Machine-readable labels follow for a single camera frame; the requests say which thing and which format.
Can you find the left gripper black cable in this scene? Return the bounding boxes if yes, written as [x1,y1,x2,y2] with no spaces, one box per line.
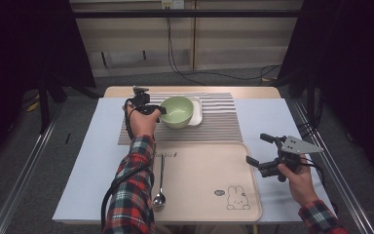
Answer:
[100,97,155,233]

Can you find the white wall outlet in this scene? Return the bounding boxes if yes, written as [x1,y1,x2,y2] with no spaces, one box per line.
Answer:
[161,0,185,10]

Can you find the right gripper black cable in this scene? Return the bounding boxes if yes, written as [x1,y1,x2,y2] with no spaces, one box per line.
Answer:
[300,159,327,188]

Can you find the metal spoon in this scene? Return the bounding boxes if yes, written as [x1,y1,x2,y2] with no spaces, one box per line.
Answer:
[151,155,168,209]

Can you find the yellow floor tape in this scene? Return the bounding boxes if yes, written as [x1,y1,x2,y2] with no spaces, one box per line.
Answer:
[25,94,42,113]

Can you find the person's right hand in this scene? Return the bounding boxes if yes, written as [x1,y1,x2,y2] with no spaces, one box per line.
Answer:
[277,155,319,208]

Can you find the white square plate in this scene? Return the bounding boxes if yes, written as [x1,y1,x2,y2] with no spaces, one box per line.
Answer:
[188,96,204,127]

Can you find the person's left hand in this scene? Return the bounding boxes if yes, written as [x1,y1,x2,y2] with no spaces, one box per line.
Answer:
[123,103,162,140]

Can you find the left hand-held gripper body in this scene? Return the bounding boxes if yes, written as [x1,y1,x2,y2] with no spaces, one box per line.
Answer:
[131,85,161,115]

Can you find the black metal stand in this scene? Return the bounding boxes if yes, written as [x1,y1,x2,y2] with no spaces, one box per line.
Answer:
[38,74,67,135]

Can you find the beige rabbit print tray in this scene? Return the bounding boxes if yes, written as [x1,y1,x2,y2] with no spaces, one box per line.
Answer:
[150,140,263,223]

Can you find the white board sheet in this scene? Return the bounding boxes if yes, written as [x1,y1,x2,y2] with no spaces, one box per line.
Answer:
[52,97,338,224]

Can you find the black horizontal bar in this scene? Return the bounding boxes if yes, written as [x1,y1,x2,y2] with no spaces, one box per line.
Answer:
[71,9,303,19]

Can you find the black curtain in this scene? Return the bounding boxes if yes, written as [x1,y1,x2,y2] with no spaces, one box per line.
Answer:
[277,0,374,186]
[0,0,96,170]

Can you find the black power cable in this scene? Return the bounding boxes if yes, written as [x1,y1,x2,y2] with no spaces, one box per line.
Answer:
[166,7,281,86]

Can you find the striped placemat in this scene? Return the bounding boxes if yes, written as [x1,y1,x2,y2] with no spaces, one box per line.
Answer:
[117,92,243,146]

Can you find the metal floor rail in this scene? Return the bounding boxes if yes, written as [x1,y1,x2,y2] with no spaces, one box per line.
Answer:
[0,103,66,234]
[293,100,374,234]

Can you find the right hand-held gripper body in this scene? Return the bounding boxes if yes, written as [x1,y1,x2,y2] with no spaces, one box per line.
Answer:
[257,135,324,183]

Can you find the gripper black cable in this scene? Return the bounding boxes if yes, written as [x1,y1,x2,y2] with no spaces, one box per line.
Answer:
[100,97,155,233]
[300,159,327,188]

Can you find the green bowl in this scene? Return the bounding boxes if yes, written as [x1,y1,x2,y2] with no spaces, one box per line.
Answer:
[159,95,195,130]

